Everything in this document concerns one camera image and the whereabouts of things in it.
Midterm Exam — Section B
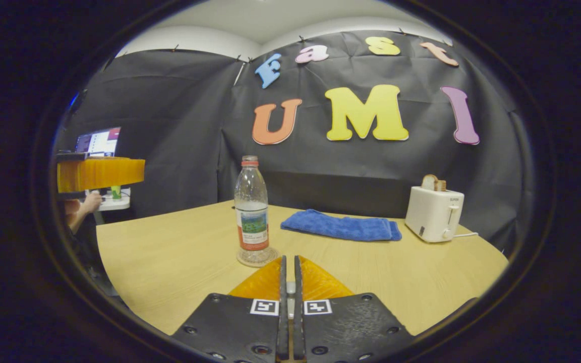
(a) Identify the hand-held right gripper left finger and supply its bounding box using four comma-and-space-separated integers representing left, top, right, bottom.
172, 256, 290, 363

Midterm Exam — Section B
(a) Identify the white toaster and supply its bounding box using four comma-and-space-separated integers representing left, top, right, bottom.
404, 186, 465, 244

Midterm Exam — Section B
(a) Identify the bread slice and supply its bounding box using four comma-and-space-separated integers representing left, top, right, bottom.
421, 174, 447, 192

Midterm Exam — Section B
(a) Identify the black backdrop cloth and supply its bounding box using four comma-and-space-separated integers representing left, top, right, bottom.
56, 30, 528, 258

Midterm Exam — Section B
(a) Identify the computer monitor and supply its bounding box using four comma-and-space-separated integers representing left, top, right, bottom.
75, 127, 121, 158

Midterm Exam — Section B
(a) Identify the blue folded towel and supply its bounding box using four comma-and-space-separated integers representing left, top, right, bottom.
280, 209, 402, 242

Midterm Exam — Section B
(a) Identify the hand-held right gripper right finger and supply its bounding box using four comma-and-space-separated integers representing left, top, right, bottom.
293, 256, 415, 363

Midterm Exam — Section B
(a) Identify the white side table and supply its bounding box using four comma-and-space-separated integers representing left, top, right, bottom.
85, 188, 131, 211

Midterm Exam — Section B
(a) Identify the clear plastic water bottle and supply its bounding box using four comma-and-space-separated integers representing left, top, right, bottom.
234, 155, 270, 265

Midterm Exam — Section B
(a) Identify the round wooden coaster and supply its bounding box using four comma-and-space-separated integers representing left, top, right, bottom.
236, 247, 281, 268

